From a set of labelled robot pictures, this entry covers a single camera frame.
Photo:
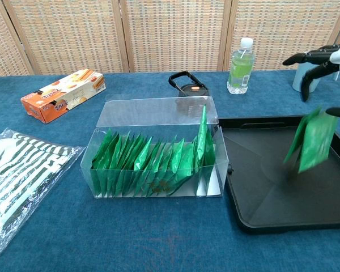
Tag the black plastic tray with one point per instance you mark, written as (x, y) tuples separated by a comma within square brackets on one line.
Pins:
[(272, 204)]

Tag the clear plastic box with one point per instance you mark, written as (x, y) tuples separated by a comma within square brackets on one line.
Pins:
[(158, 110)]

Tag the orange biscuit box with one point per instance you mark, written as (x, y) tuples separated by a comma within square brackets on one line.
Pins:
[(62, 96)]

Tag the clear bottle green label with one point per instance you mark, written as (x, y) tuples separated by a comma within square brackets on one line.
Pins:
[(241, 71)]

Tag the black cast iron teapot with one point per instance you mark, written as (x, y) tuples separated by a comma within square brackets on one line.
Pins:
[(194, 90)]

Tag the blue tablecloth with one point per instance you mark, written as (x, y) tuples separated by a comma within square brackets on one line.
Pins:
[(130, 232)]

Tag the striped clear plastic bag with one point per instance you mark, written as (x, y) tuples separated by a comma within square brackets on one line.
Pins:
[(22, 170)]

